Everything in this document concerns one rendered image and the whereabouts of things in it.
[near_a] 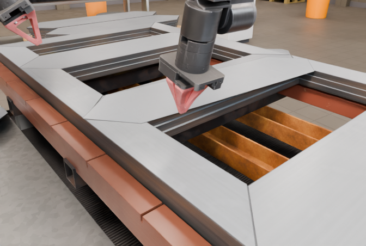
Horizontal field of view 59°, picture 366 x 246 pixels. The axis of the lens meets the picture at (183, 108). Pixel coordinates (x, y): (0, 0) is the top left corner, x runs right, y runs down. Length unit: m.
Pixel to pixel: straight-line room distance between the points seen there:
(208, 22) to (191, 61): 0.07
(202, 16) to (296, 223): 0.30
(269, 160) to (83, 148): 0.46
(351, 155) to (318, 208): 0.16
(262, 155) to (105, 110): 0.41
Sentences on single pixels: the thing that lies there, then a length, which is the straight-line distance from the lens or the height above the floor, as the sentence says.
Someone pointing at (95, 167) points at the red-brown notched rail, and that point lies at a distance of 0.61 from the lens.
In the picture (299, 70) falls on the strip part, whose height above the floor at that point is 0.86.
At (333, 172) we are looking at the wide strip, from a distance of 0.57.
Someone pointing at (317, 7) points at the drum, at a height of 0.22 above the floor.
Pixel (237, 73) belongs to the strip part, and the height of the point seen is 0.86.
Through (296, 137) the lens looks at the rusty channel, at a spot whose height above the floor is 0.71.
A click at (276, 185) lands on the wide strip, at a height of 0.86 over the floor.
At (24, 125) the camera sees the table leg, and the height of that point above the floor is 0.56.
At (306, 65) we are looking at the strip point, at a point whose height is 0.86.
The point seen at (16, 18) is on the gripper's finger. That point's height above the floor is 1.05.
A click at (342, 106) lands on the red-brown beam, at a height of 0.78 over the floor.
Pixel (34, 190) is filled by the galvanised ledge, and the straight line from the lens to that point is 0.84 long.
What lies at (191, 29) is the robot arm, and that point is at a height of 1.07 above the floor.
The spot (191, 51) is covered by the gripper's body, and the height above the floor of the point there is 1.03.
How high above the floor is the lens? 1.17
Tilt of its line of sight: 25 degrees down
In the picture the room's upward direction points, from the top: straight up
